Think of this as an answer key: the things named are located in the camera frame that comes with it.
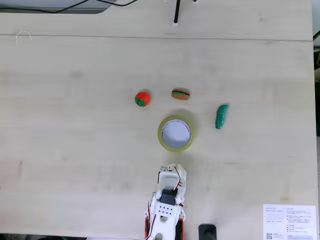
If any black cable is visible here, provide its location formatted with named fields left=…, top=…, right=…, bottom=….
left=0, top=0, right=138, bottom=14

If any white printed paper sheet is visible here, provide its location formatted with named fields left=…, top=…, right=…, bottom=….
left=262, top=204, right=316, bottom=240

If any red toy tomato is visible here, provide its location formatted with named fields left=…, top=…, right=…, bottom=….
left=134, top=91, right=152, bottom=108

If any toy hamburger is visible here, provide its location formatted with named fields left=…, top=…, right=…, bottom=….
left=171, top=87, right=191, bottom=101

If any black pole stand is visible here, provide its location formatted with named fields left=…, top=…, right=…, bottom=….
left=198, top=223, right=217, bottom=240

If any yellowish packing tape roll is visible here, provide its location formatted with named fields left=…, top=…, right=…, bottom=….
left=157, top=114, right=196, bottom=153

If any thin black camera stand rod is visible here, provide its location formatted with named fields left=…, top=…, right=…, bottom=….
left=172, top=0, right=182, bottom=27

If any green toy cucumber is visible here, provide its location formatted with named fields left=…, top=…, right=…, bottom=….
left=214, top=104, right=230, bottom=130

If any thin white wire loop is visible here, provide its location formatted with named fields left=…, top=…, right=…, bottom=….
left=15, top=30, right=33, bottom=45

